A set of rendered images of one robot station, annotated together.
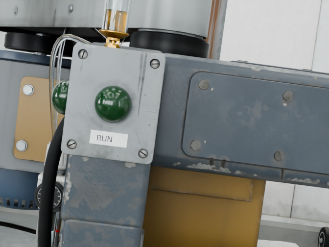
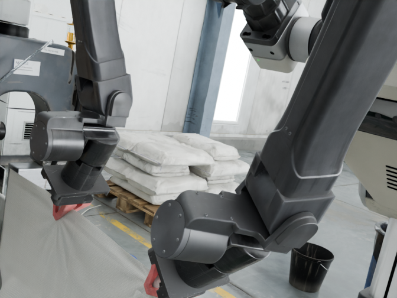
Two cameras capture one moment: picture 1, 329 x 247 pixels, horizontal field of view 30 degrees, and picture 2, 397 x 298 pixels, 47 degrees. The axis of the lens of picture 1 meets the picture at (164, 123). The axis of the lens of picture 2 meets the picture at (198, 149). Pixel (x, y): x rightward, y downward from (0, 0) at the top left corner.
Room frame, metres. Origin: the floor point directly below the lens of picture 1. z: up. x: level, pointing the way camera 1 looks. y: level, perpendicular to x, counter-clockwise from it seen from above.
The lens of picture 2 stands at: (1.08, 1.02, 1.36)
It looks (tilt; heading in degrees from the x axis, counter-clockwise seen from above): 11 degrees down; 225
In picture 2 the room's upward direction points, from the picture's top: 11 degrees clockwise
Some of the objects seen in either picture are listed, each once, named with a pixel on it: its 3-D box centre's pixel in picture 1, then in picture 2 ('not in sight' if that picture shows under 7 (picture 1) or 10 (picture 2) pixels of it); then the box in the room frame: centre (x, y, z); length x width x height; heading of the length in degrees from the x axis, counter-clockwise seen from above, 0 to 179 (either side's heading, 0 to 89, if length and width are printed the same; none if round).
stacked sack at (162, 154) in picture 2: not in sight; (174, 154); (-1.50, -1.83, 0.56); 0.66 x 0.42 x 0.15; 2
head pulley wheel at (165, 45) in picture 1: (168, 48); (6, 29); (0.70, 0.01, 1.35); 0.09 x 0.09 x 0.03
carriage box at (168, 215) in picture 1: (172, 164); not in sight; (1.00, -0.02, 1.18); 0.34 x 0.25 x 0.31; 2
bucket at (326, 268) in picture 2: not in sight; (308, 268); (-1.67, -0.46, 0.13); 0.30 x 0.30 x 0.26
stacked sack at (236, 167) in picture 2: not in sight; (215, 164); (-2.10, -1.88, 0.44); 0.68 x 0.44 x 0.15; 2
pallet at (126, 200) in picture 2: not in sight; (172, 196); (-1.78, -2.06, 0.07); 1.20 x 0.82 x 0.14; 4
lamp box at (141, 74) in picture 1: (114, 103); not in sight; (0.52, 0.04, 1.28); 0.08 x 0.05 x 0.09; 92
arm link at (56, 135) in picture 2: not in sight; (79, 122); (0.73, 0.41, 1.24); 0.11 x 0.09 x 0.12; 1
